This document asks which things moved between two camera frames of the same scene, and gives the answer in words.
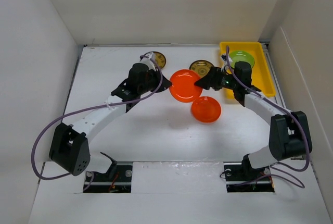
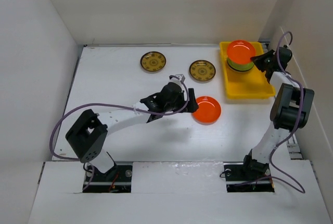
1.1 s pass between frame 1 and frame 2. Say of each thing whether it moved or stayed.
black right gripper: moved
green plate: moved
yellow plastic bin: stayed
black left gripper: moved
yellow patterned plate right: stayed
